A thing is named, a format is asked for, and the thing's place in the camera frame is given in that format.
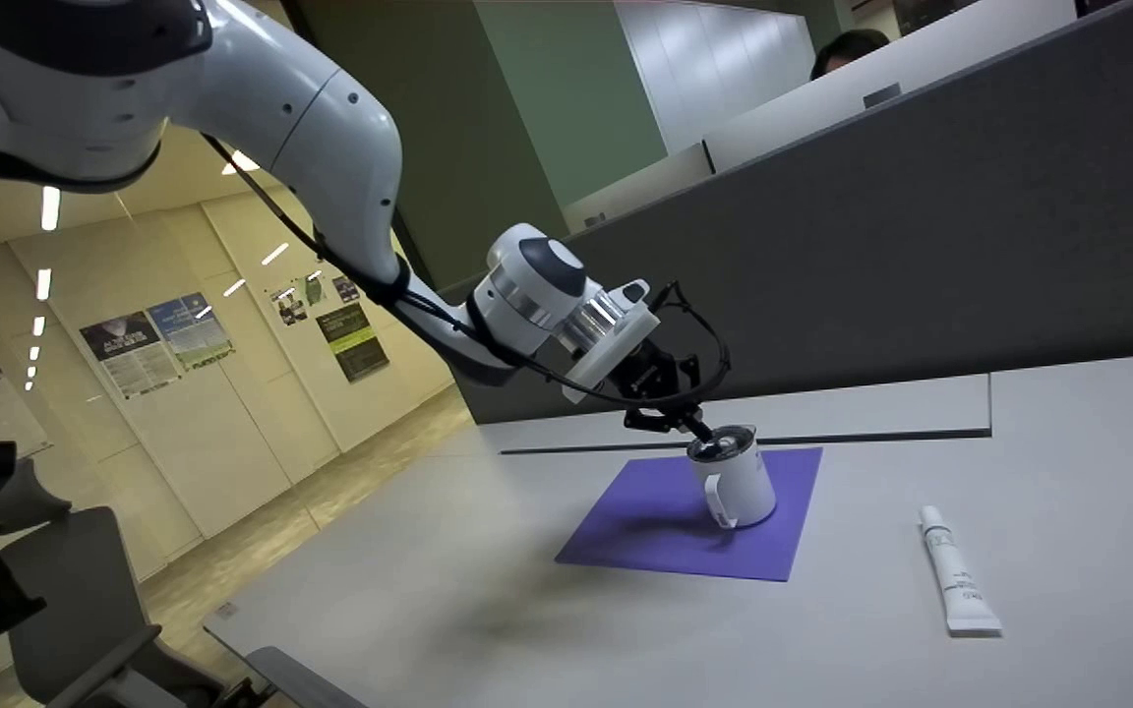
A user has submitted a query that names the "blue wall poster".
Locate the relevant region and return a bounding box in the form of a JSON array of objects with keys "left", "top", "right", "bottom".
[{"left": 146, "top": 291, "right": 240, "bottom": 379}]

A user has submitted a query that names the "large wall poster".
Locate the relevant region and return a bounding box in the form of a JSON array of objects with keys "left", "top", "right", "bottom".
[{"left": 73, "top": 308, "right": 184, "bottom": 400}]

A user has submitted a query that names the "small wall notice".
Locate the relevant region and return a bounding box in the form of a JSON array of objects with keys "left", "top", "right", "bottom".
[{"left": 266, "top": 280, "right": 314, "bottom": 332}]

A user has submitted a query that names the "grey partition wall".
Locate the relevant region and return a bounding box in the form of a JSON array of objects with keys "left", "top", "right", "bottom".
[{"left": 451, "top": 0, "right": 1133, "bottom": 424}]

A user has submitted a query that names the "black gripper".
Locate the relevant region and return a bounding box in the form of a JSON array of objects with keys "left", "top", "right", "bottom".
[{"left": 611, "top": 333, "right": 754, "bottom": 451}]

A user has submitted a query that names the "white desk divider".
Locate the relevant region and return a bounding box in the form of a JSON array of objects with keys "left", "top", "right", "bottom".
[{"left": 559, "top": 0, "right": 1087, "bottom": 240}]

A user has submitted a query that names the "person's dark-haired head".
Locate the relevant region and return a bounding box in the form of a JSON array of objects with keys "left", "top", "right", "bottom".
[{"left": 811, "top": 28, "right": 891, "bottom": 83}]

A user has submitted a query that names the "grey office chair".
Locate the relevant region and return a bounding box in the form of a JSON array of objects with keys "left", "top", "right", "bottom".
[{"left": 0, "top": 504, "right": 373, "bottom": 708}]

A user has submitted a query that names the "white squeeze tube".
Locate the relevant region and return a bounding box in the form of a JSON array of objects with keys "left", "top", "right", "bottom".
[{"left": 916, "top": 504, "right": 1005, "bottom": 641}]

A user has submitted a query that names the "purple square mat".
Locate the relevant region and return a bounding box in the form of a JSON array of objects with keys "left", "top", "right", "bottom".
[{"left": 552, "top": 446, "right": 826, "bottom": 585}]

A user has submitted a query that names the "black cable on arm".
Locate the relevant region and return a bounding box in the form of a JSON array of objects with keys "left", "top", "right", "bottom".
[{"left": 195, "top": 126, "right": 734, "bottom": 413}]

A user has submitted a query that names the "green and black wall poster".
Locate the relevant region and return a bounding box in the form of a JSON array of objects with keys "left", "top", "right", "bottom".
[{"left": 314, "top": 298, "right": 393, "bottom": 390}]

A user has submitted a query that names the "white mug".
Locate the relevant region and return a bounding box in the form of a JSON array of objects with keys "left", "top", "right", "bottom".
[{"left": 688, "top": 436, "right": 782, "bottom": 537}]

